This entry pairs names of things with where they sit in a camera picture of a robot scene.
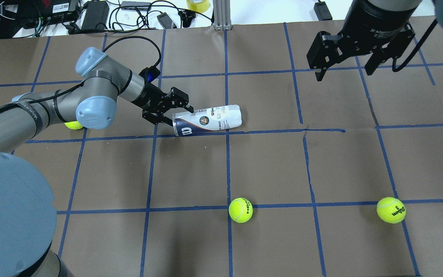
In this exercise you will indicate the aluminium frame post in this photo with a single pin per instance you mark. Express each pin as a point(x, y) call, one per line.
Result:
point(221, 15)

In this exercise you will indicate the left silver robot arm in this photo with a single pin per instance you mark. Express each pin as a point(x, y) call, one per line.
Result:
point(34, 176)

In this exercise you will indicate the far Wilson tennis ball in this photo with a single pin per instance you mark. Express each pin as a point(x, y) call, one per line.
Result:
point(391, 210)

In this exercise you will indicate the tennis ball near can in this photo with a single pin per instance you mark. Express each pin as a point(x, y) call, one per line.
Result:
point(74, 125)

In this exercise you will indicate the white tennis ball can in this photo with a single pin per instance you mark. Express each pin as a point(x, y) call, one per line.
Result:
point(206, 120)

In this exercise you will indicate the yellow tape roll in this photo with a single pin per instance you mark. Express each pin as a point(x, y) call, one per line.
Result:
point(199, 6)

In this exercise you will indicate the black power adapter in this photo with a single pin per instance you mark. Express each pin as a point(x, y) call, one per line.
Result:
point(96, 13)

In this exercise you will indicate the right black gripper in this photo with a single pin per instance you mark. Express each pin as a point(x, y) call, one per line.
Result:
point(375, 21)

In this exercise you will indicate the centre Head tennis ball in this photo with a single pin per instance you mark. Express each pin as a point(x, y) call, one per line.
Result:
point(240, 210)

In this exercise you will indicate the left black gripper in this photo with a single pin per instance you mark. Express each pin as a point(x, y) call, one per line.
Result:
point(147, 97)

